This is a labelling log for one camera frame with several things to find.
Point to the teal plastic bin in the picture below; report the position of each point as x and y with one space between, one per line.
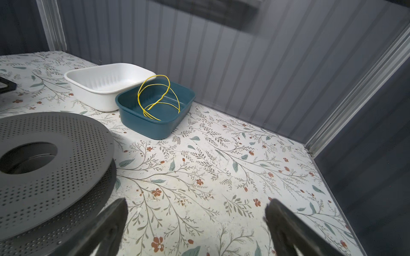
155 108

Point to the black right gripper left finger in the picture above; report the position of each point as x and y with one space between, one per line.
101 236

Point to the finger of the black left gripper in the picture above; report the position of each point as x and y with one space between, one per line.
7 86

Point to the white plastic bin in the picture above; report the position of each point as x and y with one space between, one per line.
97 87

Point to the grey foam spool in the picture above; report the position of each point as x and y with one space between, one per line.
57 173

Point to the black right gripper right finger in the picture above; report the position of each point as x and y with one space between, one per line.
290 234

